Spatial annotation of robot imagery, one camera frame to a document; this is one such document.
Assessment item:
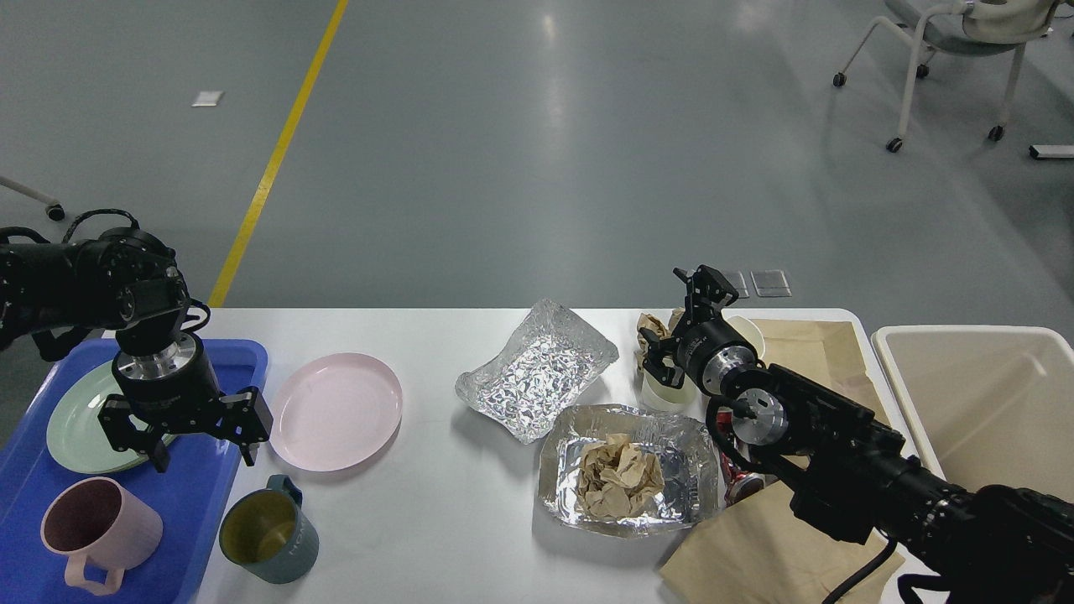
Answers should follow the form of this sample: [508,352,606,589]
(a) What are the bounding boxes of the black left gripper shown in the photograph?
[97,332,274,473]

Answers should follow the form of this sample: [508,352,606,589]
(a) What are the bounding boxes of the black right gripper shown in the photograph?
[638,265,757,396]

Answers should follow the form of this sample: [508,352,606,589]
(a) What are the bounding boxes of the dark teal mug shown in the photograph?
[218,474,320,585]

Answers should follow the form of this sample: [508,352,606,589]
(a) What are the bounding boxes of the pink plate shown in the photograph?
[269,353,404,471]

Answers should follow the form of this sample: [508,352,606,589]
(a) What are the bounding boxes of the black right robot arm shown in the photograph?
[639,265,1073,603]

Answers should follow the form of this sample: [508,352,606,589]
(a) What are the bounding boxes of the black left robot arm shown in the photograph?
[1,219,274,471]

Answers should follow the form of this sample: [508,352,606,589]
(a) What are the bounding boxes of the small crumpled brown paper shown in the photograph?
[634,307,686,372]

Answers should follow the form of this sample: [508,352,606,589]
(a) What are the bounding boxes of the white paper cup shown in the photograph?
[639,371,699,415]
[725,315,766,359]

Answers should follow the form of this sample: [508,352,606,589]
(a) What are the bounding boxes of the blue plastic tray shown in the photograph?
[1,339,241,603]

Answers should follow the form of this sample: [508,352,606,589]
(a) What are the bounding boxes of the silver floor outlet plates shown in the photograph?
[722,270,793,299]

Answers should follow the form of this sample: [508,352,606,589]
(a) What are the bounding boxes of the green plate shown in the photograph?
[46,361,149,475]

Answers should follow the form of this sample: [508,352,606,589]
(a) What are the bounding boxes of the pink mug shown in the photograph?
[39,476,164,596]

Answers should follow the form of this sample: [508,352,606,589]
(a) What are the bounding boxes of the empty crumpled foil tray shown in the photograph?
[454,299,620,445]

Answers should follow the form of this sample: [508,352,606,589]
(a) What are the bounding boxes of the foil tray with paper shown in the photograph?
[537,404,722,540]

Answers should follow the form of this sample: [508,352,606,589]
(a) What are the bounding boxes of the crumpled brown paper ball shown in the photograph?
[576,433,666,520]

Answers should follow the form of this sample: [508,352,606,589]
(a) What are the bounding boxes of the crushed red soda can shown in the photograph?
[717,408,766,506]

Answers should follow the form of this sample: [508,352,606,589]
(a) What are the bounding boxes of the grey office chair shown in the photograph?
[0,176,66,222]

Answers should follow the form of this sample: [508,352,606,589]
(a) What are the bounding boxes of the brown paper bag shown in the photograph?
[661,318,905,603]

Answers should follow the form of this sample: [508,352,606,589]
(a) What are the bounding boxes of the white floor tag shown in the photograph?
[191,91,224,107]

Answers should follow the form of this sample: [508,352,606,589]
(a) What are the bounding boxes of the beige plastic bin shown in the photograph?
[872,325,1073,502]

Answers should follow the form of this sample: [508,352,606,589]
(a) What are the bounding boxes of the white object at right edge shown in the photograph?
[1028,143,1074,160]

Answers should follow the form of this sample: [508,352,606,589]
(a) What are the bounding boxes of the grey chair in background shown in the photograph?
[832,1,1061,154]

